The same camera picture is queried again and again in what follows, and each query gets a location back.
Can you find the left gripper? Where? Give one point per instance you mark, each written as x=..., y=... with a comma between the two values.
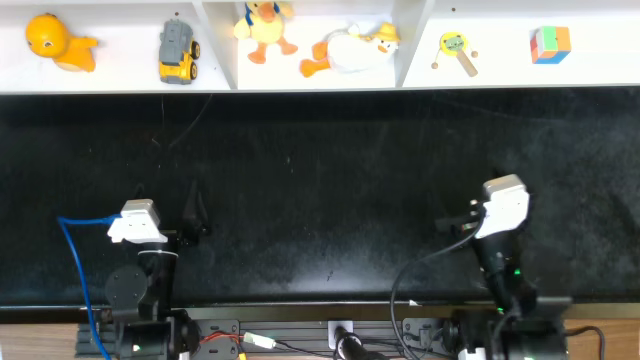
x=182, y=237

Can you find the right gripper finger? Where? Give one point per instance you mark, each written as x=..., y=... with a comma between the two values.
x=450, y=225

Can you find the grey and yellow toy truck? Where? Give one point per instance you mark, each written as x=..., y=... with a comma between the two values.
x=176, y=55

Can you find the yellow rattle drum toy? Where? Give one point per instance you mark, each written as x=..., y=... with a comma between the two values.
x=454, y=44

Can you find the yellow rubber duck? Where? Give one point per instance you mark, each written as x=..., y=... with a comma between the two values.
x=50, y=40

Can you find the many-coloured puzzle cube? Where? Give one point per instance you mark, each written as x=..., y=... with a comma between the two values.
x=550, y=45

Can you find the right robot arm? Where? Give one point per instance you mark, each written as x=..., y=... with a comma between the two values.
x=500, y=260

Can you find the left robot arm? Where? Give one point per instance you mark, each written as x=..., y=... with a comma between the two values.
x=127, y=290

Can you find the white shelf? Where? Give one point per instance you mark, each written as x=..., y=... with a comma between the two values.
x=125, y=45

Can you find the white plush duck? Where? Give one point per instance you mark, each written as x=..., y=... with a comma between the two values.
x=355, y=52

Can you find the yellow plush duck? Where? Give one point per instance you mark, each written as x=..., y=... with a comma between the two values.
x=266, y=27

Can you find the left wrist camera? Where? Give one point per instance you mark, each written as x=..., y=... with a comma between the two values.
x=137, y=222

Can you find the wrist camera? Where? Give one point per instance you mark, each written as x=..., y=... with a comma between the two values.
x=137, y=222
x=505, y=205

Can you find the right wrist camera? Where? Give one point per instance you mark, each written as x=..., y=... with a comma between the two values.
x=505, y=205

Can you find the mounting rail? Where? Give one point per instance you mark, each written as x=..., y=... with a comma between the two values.
x=300, y=334

